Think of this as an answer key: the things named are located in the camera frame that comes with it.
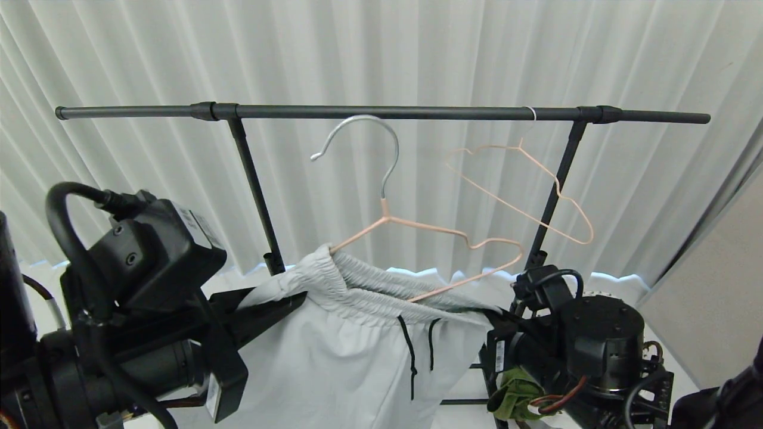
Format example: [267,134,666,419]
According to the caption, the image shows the green printed garment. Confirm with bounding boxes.
[487,366,547,421]

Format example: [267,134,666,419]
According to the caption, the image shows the pink clothes hanger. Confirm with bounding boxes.
[310,114,526,303]
[445,119,595,247]

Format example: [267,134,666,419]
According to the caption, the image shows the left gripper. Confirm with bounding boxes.
[113,289,308,424]

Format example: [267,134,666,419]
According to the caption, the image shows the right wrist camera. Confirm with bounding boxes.
[511,265,576,315]

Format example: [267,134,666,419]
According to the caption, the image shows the white curtain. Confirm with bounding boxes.
[0,0,763,290]

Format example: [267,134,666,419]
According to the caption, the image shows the pale grey shorts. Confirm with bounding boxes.
[218,243,507,429]

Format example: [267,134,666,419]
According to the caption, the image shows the black clothes rack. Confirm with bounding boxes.
[55,102,712,429]

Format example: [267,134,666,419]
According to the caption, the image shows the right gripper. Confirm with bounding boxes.
[479,313,566,413]

